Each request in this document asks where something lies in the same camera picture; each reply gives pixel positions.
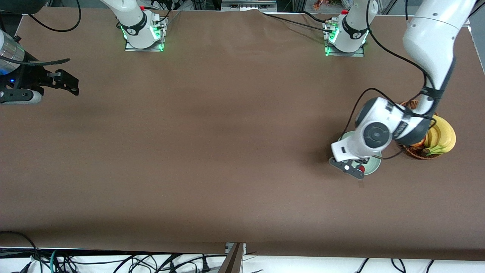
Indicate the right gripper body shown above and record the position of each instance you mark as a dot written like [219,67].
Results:
[31,76]

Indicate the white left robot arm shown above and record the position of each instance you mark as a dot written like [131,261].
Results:
[432,38]

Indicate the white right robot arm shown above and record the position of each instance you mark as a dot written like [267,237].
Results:
[132,15]

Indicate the pale green plate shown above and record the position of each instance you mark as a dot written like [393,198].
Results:
[373,165]

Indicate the brown wicker basket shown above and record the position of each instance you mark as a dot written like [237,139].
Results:
[416,153]

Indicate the yellow banana bunch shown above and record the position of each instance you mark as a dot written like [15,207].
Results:
[445,136]

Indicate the brown table cover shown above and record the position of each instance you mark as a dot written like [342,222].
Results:
[242,113]

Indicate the orange background objects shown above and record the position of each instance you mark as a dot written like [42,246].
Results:
[318,4]

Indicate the wooden beam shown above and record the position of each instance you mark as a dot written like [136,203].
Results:
[233,263]

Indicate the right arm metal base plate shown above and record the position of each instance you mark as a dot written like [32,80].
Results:
[130,48]

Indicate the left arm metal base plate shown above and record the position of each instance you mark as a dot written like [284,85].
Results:
[356,54]

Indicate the aluminium frame unit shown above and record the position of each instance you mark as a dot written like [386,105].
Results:
[246,5]

